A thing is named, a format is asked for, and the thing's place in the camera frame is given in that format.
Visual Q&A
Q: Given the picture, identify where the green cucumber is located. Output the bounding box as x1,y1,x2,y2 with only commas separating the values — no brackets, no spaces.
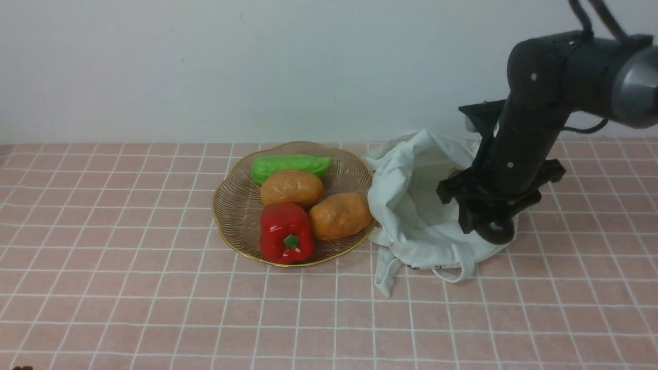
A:
250,154,332,185

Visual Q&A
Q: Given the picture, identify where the white cloth bag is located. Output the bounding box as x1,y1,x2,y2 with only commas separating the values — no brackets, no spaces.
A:
363,129,507,297

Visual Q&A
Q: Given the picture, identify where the brown potato upper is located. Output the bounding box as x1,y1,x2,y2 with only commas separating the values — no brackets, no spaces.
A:
260,170,324,208

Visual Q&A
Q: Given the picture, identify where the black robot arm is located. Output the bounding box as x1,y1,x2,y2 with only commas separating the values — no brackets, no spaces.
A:
436,30,657,245

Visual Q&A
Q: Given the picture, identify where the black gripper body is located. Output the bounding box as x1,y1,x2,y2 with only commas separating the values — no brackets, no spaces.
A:
436,159,566,235

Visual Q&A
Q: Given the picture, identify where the red bell pepper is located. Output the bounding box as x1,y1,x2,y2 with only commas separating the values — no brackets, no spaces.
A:
259,201,315,265

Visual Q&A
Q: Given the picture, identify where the brown potato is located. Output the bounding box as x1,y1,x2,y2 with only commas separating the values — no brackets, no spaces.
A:
260,170,324,208
309,192,373,241

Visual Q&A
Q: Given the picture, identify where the brown potato right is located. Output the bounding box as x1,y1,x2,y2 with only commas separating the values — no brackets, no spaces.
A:
309,192,373,241

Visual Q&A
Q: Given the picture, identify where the gold wire basket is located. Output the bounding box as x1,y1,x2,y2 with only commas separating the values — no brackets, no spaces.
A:
211,141,376,268

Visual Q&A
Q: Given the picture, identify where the dark purple eggplant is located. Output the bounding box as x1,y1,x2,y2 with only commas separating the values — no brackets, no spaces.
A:
447,168,515,245

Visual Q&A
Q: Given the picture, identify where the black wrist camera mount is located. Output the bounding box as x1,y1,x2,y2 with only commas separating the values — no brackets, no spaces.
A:
458,99,507,138

